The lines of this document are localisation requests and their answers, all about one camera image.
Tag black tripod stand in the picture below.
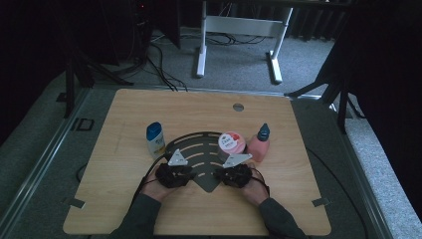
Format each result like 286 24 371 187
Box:
64 49 133 119
285 66 366 134

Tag black rectangular floor bracket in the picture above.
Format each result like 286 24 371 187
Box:
71 118 96 132

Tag person's left hand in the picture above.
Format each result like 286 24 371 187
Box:
140 172 175 203

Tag right hand-held gripper cable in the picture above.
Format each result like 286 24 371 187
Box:
251 167 272 197

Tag dark slotted corner rack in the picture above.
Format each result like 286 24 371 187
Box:
164 131 233 193

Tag black floor cables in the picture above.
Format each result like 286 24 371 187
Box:
145 31 267 93

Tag white bottle with blue cap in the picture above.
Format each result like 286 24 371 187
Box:
145 121 166 158

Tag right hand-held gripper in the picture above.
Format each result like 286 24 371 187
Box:
213 153 253 189

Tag round jar with pink lid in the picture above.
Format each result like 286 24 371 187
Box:
217 130 247 160

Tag hand-held gripper cable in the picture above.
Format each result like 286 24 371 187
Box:
251 167 272 197
130 153 167 208

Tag person's right hand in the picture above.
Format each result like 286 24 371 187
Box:
239 175 271 207

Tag pink bottle with dark cap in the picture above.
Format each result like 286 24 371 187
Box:
247 122 271 163

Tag long black floor cable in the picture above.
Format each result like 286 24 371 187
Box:
307 147 370 239

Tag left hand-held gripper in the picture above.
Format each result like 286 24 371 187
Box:
154 148 197 189

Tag left hand-held gripper cable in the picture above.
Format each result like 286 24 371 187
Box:
130 153 167 208

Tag white desk frame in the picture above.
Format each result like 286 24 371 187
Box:
196 0 295 85

